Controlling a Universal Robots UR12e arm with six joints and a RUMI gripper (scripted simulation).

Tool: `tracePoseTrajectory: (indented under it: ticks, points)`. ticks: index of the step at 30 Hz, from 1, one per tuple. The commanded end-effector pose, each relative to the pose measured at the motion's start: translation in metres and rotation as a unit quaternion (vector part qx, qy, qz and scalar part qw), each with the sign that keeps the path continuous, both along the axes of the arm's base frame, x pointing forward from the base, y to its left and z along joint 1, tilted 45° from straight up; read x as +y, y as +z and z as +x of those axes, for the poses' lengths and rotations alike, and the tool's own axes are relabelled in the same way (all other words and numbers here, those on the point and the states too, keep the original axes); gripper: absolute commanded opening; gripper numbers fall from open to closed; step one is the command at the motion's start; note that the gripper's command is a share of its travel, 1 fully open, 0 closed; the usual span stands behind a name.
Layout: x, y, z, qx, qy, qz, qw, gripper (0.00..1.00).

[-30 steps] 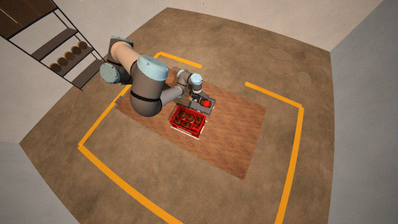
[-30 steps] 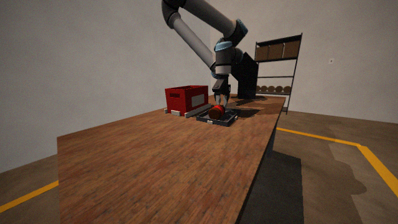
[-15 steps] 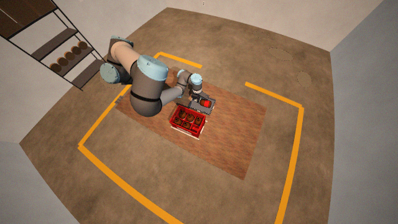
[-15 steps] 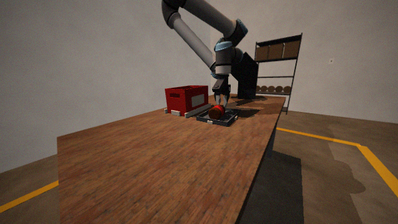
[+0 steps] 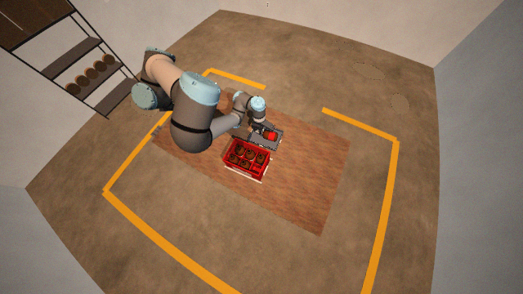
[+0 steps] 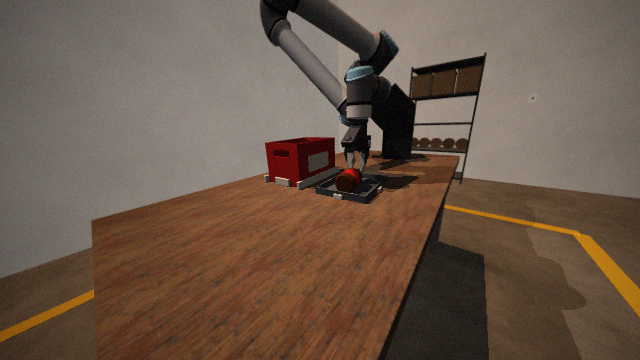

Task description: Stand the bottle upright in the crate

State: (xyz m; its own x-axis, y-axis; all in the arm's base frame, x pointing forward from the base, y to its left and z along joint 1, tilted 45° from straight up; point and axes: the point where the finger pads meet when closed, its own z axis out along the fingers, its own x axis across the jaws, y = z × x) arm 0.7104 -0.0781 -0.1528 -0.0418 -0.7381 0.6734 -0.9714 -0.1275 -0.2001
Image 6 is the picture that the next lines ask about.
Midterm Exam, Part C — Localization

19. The dark red open crate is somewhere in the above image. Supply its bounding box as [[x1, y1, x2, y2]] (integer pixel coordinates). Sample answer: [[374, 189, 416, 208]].
[[265, 137, 335, 187]]

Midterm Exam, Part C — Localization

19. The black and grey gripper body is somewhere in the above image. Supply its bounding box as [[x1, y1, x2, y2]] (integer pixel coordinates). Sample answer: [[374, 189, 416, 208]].
[[347, 119, 371, 153]]

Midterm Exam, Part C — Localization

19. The brown bottle with red label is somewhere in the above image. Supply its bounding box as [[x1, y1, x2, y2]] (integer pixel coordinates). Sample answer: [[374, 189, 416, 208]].
[[335, 168, 362, 193]]

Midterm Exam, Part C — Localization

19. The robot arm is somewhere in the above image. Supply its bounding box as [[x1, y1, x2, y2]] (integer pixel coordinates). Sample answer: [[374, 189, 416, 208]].
[[260, 0, 399, 147]]

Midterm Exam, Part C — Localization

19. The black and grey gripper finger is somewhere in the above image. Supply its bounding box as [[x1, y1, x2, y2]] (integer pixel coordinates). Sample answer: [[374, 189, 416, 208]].
[[358, 145, 369, 175], [344, 147, 356, 168]]

